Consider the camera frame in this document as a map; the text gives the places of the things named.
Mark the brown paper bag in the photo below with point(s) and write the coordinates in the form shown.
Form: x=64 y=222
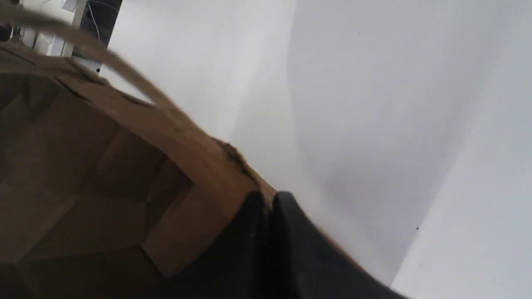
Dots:
x=104 y=196

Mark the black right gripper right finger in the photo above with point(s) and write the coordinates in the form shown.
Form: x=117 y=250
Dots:
x=305 y=265

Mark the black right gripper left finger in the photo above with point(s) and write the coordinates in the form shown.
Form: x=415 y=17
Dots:
x=231 y=267

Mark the white backdrop curtain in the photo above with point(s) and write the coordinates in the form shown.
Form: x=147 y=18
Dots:
x=391 y=121

